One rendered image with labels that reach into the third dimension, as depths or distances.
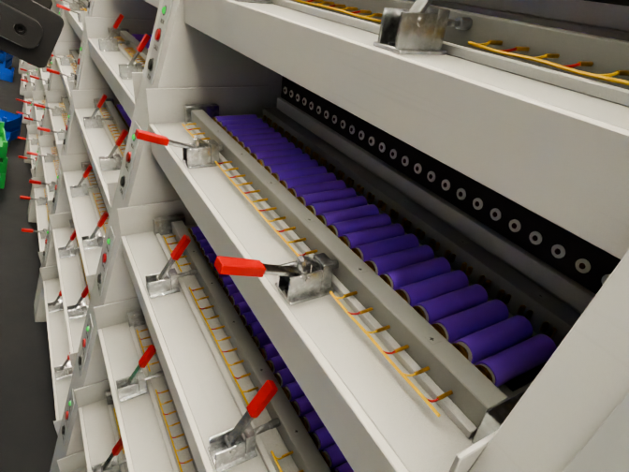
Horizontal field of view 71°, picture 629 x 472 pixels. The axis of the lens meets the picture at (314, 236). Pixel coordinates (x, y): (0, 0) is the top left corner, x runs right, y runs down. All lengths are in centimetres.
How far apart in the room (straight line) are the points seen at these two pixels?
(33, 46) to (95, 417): 78
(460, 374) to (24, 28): 31
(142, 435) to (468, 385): 53
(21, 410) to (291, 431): 111
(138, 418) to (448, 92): 62
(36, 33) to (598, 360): 31
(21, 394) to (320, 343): 128
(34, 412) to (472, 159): 138
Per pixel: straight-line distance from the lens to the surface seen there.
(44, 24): 31
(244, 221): 44
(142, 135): 53
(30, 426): 146
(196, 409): 51
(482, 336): 33
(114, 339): 85
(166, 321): 60
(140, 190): 74
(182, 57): 70
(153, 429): 72
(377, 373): 30
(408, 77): 28
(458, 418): 29
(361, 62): 31
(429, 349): 30
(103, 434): 96
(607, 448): 20
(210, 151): 56
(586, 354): 20
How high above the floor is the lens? 110
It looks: 20 degrees down
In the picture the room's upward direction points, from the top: 23 degrees clockwise
